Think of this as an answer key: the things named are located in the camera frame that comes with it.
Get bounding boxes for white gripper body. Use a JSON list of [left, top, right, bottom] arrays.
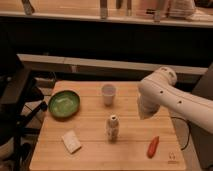
[[138, 103, 154, 120]]

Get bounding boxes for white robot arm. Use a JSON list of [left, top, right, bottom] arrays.
[[138, 67, 213, 134]]

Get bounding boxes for white plastic bottle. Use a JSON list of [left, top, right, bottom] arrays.
[[106, 115, 119, 142]]

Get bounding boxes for orange carrot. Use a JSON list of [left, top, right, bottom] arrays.
[[147, 137, 159, 158]]

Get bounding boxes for translucent plastic cup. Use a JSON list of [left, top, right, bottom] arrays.
[[101, 84, 116, 106]]

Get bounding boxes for green bowl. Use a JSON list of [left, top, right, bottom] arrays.
[[48, 90, 80, 119]]

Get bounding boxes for white sponge block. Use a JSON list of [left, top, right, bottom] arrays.
[[62, 131, 81, 154]]

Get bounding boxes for black office chair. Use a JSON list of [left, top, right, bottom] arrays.
[[0, 55, 47, 171]]

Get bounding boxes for black cable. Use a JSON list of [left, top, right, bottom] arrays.
[[171, 115, 192, 151]]

